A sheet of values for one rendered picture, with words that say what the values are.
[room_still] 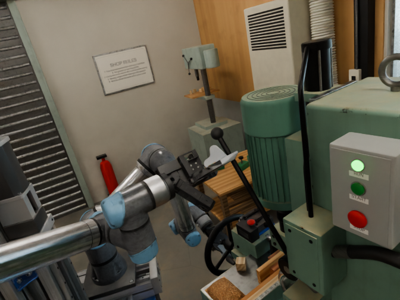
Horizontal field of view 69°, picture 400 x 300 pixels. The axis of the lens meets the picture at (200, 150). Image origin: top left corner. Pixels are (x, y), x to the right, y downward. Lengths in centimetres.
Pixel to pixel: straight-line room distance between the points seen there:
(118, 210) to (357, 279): 52
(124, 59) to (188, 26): 94
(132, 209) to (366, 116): 50
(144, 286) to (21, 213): 65
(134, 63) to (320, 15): 223
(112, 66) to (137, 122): 73
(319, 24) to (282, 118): 159
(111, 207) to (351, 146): 49
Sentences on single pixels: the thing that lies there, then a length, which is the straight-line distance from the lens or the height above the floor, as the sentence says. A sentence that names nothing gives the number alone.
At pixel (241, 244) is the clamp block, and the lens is 118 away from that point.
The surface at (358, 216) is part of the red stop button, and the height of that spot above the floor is 137.
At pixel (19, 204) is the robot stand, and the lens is 96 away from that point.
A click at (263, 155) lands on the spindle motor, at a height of 136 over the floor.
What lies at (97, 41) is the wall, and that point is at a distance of 368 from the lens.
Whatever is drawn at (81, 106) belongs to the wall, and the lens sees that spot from 366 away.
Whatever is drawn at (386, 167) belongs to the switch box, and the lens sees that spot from 48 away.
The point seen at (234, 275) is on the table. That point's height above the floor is 90.
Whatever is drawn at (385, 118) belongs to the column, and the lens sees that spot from 52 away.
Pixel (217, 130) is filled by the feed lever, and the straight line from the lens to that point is 77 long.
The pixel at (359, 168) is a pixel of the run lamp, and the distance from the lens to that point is 49.
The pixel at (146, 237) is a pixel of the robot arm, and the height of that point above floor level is 127.
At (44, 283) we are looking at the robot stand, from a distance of 106.
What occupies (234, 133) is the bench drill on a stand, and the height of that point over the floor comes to 61.
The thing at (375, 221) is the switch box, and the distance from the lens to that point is 53.
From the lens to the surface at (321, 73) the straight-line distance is 67.
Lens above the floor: 168
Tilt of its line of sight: 21 degrees down
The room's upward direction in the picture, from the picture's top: 12 degrees counter-clockwise
